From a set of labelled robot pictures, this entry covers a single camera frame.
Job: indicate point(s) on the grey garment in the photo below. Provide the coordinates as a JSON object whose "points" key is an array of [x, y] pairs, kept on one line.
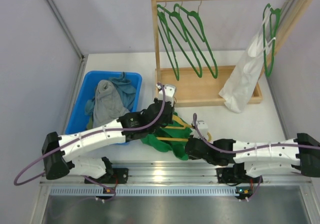
{"points": [[108, 104]]}

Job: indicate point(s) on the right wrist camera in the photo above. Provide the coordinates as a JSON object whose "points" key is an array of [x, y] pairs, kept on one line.
{"points": [[200, 129]]}

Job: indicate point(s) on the green tank top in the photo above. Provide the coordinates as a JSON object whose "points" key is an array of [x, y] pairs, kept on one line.
{"points": [[172, 144]]}

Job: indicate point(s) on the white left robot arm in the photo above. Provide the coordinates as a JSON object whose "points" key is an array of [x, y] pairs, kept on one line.
{"points": [[64, 154]]}

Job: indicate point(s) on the green hanger right end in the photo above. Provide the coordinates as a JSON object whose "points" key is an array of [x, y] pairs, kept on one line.
{"points": [[271, 18]]}

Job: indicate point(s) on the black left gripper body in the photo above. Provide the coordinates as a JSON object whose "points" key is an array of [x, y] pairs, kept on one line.
{"points": [[167, 114]]}

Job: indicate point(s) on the teal blue garment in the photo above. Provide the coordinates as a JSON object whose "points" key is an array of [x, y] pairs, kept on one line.
{"points": [[126, 91]]}

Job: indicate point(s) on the aluminium mounting rail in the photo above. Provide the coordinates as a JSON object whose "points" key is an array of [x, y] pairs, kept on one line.
{"points": [[175, 179]]}

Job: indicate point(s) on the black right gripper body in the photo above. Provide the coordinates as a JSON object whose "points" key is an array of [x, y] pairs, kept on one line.
{"points": [[209, 159]]}

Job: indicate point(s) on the white tank top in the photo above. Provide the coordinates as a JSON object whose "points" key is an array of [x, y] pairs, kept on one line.
{"points": [[239, 87]]}

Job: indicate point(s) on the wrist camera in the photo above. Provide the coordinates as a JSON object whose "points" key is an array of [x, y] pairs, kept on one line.
{"points": [[200, 129], [166, 93]]}

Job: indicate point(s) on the green hanger far left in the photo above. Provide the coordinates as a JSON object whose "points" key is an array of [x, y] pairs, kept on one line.
{"points": [[165, 36]]}

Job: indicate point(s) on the blue plastic bin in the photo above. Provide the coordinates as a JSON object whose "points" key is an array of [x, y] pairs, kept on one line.
{"points": [[78, 120]]}

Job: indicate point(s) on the yellow hanger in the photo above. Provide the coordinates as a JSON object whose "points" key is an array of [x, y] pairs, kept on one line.
{"points": [[173, 129]]}

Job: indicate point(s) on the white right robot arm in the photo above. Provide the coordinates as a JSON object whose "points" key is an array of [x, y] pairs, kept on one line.
{"points": [[240, 162]]}

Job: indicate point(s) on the green hanger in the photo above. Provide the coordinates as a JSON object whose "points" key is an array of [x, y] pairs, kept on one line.
{"points": [[181, 28], [165, 36], [201, 34]]}

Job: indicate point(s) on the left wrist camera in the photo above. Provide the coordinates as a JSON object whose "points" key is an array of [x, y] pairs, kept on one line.
{"points": [[166, 93]]}

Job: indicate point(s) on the wooden clothes rack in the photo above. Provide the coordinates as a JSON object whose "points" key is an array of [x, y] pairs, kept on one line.
{"points": [[200, 86]]}

